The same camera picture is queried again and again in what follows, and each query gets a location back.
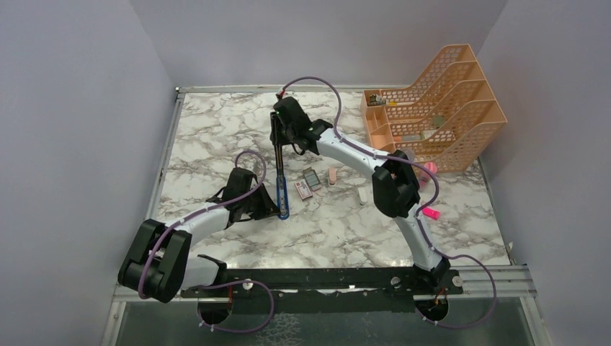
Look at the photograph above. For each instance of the orange desk organizer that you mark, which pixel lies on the orange desk organizer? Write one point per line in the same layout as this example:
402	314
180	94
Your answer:
448	116

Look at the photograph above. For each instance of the pink highlighter marker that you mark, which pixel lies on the pink highlighter marker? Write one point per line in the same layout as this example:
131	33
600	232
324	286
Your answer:
431	213

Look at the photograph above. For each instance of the blue stapler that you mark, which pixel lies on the blue stapler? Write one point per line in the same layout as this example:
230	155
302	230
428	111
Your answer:
281	187

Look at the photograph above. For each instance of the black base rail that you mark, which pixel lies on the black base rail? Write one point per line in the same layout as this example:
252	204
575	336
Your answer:
317	291

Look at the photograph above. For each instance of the pink eraser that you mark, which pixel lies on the pink eraser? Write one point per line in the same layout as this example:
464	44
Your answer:
332	177

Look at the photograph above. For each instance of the red white staple box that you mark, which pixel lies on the red white staple box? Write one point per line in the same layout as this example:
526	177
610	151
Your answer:
303	189

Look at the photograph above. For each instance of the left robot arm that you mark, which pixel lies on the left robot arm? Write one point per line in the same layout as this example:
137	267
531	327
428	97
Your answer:
157	264

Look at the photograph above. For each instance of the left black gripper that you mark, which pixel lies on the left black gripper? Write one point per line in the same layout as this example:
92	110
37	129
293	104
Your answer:
268	207

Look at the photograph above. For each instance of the pink capped pen tube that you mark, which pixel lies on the pink capped pen tube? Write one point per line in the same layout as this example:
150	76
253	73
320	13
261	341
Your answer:
425	175

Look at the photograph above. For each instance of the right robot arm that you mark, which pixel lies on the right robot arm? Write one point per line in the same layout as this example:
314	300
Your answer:
395	186

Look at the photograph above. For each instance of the round clear tape dispenser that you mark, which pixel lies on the round clear tape dispenser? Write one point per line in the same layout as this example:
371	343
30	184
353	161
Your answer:
410	154

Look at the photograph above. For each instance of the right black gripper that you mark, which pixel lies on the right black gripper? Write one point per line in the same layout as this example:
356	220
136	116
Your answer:
274	138

